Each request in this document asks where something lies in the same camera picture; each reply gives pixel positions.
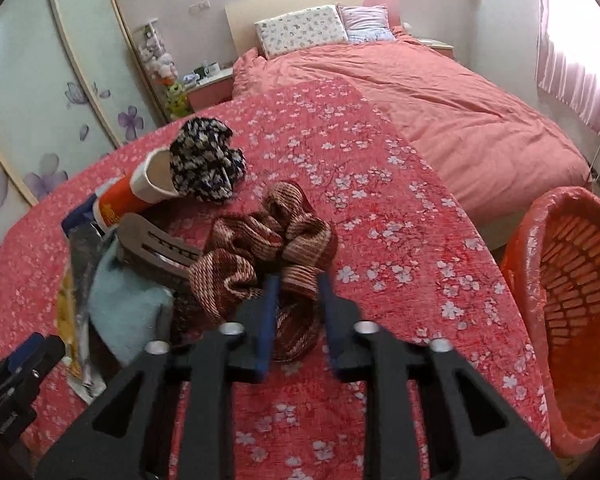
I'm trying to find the beige headboard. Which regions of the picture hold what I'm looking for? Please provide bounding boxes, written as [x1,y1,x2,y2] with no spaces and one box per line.
[224,0,401,58]

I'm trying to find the pink striped pillow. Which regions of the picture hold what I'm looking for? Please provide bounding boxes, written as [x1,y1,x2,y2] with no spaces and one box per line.
[336,4,397,43]

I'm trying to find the orange plastic basket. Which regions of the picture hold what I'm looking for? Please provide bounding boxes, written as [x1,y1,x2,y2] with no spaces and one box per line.
[499,186,600,458]

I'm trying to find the light blue cloth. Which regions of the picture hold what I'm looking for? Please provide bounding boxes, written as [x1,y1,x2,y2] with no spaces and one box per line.
[87,237,176,368]

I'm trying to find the white floral pillow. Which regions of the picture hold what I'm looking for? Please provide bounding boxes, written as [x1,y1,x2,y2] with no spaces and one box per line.
[254,4,348,60]

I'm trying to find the yellow packet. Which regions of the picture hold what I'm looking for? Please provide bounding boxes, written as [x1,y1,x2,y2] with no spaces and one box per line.
[55,271,88,386]

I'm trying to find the grey foil packet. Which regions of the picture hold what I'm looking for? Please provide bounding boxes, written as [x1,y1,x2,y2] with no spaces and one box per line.
[67,225,108,403]

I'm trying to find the green plush toy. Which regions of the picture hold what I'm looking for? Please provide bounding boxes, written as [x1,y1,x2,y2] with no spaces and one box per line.
[164,80,192,121]

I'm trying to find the blue packet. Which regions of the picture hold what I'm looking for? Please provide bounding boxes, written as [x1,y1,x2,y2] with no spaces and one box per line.
[61,194,108,236]

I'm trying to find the white plush toy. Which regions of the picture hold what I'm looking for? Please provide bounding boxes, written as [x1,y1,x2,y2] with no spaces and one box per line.
[139,40,178,82]

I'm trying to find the brown striped cloth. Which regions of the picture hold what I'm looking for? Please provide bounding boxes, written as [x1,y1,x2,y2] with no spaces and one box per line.
[172,180,340,363]

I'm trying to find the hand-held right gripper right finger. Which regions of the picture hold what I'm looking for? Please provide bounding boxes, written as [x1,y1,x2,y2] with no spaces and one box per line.
[316,271,563,480]

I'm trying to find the pink curtain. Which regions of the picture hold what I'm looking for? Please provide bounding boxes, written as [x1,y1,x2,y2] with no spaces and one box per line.
[534,0,600,133]

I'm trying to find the red floral table cover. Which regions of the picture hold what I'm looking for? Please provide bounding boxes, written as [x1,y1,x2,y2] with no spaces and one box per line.
[0,80,551,480]

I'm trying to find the black floral cloth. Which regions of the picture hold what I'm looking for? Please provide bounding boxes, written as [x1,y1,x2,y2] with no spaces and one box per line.
[169,116,247,204]

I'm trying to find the brown hair claw clip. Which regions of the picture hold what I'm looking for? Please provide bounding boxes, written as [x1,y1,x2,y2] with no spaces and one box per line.
[116,212,203,296]

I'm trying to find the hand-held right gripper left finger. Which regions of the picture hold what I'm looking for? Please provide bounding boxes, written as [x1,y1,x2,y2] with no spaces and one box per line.
[35,275,283,480]

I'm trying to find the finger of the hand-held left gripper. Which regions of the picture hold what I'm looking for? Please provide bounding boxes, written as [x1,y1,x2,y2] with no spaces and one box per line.
[5,332,67,391]

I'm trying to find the orange white tube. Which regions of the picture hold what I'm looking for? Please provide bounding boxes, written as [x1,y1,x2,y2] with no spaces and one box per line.
[94,149,178,231]

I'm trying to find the wardrobe with floral doors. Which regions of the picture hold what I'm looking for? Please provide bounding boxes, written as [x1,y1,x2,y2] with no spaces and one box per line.
[0,0,173,311]

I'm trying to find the bed with salmon duvet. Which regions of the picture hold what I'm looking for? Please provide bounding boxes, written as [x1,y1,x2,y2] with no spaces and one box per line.
[230,35,593,246]

